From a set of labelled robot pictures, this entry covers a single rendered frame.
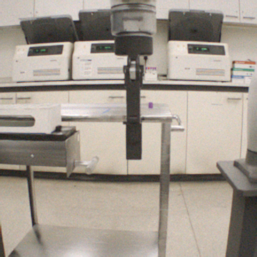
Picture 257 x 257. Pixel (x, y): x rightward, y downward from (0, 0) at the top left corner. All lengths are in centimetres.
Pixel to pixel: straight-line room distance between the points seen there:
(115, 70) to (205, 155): 108
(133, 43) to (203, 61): 239
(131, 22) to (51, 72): 247
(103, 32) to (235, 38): 141
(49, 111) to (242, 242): 53
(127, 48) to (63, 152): 22
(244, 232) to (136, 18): 53
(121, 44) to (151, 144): 240
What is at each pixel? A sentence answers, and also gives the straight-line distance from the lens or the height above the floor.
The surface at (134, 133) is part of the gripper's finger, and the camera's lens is 64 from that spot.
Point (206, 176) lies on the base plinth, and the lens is 318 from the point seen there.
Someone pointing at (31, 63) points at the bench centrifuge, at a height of 107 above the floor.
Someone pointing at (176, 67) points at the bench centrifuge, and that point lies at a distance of 298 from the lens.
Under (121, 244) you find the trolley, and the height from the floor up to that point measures 28.
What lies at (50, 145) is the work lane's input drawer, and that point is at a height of 80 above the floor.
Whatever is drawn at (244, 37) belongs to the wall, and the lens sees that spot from 378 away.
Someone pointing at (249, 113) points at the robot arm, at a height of 84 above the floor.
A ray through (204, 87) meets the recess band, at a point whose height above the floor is 85.
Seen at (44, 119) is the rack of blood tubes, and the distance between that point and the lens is 65.
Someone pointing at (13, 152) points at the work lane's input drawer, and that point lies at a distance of 67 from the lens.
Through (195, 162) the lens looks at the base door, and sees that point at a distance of 308.
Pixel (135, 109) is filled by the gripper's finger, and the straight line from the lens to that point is 62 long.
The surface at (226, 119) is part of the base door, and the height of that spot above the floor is 57.
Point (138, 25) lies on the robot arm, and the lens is 64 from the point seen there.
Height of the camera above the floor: 92
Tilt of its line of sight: 8 degrees down
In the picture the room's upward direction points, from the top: straight up
